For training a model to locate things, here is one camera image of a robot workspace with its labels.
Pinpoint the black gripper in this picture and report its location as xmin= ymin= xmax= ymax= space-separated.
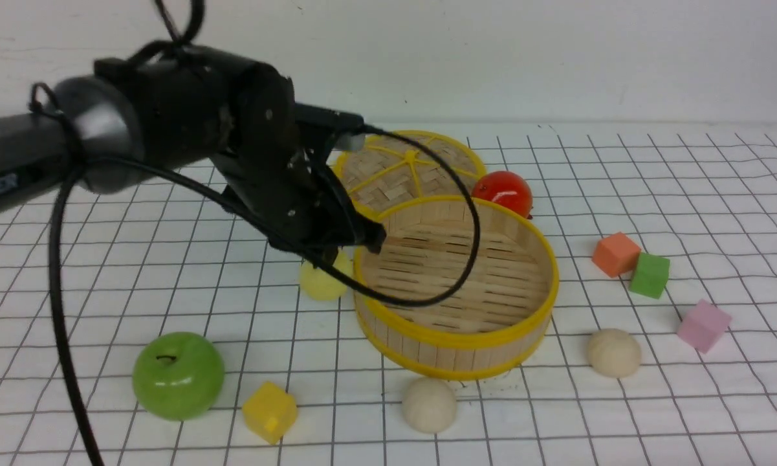
xmin=215 ymin=63 xmax=386 ymax=254

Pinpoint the yellow bun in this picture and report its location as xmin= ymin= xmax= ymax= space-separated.
xmin=299 ymin=250 xmax=353 ymax=301

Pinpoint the beige bun front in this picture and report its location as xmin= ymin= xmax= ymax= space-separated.
xmin=401 ymin=377 xmax=458 ymax=434

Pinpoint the beige bun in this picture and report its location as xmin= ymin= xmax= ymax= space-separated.
xmin=401 ymin=377 xmax=458 ymax=434
xmin=586 ymin=328 xmax=642 ymax=379

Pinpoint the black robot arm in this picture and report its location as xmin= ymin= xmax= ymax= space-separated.
xmin=0 ymin=47 xmax=386 ymax=252

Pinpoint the woven bamboo steamer lid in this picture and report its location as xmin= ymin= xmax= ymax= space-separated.
xmin=334 ymin=130 xmax=487 ymax=220

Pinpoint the bamboo steamer tray yellow rim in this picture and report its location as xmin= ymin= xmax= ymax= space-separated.
xmin=353 ymin=195 xmax=560 ymax=380

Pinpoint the red tomato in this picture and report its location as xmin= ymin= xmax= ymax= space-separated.
xmin=472 ymin=170 xmax=534 ymax=220

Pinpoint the yellow cube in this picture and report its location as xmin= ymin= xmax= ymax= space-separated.
xmin=241 ymin=381 xmax=298 ymax=445

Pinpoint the green apple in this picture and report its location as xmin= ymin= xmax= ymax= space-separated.
xmin=131 ymin=331 xmax=226 ymax=421

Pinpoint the orange cube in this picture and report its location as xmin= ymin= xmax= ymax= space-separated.
xmin=591 ymin=231 xmax=642 ymax=278

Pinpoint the green cube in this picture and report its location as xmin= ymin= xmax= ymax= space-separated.
xmin=629 ymin=252 xmax=670 ymax=299

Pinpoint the white grid tablecloth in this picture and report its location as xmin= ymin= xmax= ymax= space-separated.
xmin=0 ymin=122 xmax=777 ymax=466

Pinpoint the pink cube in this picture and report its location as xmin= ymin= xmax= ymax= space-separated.
xmin=676 ymin=299 xmax=732 ymax=354

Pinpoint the black cable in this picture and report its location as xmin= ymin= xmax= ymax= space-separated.
xmin=27 ymin=0 xmax=482 ymax=466

